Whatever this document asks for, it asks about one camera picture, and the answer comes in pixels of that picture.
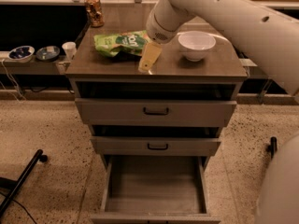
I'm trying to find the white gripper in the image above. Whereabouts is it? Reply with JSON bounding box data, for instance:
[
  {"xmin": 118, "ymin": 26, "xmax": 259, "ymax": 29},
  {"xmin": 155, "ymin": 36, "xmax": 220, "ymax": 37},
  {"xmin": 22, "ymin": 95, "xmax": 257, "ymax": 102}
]
[{"xmin": 138, "ymin": 0, "xmax": 194, "ymax": 72}]

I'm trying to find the green rice chip bag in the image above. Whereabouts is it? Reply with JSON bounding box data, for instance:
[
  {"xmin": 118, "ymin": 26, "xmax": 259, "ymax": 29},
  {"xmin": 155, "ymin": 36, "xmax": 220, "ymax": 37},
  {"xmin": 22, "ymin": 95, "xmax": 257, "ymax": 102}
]
[{"xmin": 93, "ymin": 30, "xmax": 150, "ymax": 57}]

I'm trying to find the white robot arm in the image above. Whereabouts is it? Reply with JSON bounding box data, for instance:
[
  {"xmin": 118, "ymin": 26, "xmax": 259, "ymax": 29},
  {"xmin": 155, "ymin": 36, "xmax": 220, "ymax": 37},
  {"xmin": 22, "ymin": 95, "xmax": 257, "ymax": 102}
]
[{"xmin": 146, "ymin": 0, "xmax": 299, "ymax": 224}]

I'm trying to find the grey drawer cabinet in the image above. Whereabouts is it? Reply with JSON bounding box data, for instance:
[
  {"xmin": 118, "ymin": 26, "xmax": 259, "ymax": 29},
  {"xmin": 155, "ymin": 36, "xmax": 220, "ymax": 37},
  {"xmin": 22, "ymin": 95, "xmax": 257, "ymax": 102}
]
[{"xmin": 64, "ymin": 3, "xmax": 249, "ymax": 224}]

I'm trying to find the top drawer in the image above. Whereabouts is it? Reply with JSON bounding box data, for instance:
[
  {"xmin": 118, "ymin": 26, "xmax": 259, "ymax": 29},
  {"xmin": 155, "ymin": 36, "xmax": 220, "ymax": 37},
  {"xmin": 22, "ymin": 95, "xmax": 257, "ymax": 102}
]
[{"xmin": 75, "ymin": 98, "xmax": 236, "ymax": 127}]

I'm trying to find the bottom drawer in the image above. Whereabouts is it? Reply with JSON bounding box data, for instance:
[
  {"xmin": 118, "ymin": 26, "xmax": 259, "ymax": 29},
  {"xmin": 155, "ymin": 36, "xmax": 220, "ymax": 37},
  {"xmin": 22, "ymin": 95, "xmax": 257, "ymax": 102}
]
[{"xmin": 91, "ymin": 156, "xmax": 221, "ymax": 224}]

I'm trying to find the white bowl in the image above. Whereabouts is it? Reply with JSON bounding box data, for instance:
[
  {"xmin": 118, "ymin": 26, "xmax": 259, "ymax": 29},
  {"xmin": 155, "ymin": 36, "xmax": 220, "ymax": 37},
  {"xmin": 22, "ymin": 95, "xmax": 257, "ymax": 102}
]
[{"xmin": 178, "ymin": 31, "xmax": 216, "ymax": 62}]

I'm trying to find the white paper cup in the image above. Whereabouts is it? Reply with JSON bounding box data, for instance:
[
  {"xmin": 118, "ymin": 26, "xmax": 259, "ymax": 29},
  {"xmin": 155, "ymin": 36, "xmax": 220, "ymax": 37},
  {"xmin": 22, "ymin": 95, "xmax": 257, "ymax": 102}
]
[{"xmin": 62, "ymin": 42, "xmax": 77, "ymax": 61}]

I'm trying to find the low side shelf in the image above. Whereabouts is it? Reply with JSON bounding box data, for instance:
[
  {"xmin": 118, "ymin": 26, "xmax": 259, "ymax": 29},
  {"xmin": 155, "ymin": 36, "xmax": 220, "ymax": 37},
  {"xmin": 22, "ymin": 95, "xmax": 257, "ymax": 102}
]
[{"xmin": 0, "ymin": 51, "xmax": 70, "ymax": 76}]

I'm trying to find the grey blue bowl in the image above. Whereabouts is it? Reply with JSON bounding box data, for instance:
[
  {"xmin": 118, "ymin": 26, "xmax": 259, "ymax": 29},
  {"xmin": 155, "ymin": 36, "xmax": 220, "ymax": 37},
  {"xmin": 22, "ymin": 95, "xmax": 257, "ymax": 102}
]
[{"xmin": 36, "ymin": 46, "xmax": 60, "ymax": 62}]

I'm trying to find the blue patterned bowl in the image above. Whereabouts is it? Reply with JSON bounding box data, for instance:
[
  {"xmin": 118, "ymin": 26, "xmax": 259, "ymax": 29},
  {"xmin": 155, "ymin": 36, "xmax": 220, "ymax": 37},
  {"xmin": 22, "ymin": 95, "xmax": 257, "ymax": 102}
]
[{"xmin": 8, "ymin": 46, "xmax": 35, "ymax": 63}]

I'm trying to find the black right stand leg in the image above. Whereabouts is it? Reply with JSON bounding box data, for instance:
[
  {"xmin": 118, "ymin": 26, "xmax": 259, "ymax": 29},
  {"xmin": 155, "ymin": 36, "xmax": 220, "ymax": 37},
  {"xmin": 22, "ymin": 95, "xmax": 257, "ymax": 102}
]
[{"xmin": 266, "ymin": 137, "xmax": 278, "ymax": 158}]

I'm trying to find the black stand leg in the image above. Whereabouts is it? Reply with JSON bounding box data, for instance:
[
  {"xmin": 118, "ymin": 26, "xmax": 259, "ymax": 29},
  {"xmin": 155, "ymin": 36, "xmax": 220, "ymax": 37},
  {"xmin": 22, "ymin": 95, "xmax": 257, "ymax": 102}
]
[
  {"xmin": 0, "ymin": 149, "xmax": 48, "ymax": 217},
  {"xmin": 266, "ymin": 137, "xmax": 278, "ymax": 158}
]

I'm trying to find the black left stand leg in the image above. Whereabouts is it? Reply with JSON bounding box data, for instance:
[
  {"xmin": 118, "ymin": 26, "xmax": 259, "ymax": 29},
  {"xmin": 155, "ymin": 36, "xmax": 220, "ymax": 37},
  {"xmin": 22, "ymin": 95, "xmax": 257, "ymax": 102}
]
[{"xmin": 0, "ymin": 149, "xmax": 48, "ymax": 217}]

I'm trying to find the white cable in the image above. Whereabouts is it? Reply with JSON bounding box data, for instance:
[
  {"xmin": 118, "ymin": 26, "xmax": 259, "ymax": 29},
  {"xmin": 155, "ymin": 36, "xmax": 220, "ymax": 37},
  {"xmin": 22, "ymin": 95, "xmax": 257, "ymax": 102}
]
[{"xmin": 0, "ymin": 59, "xmax": 26, "ymax": 102}]

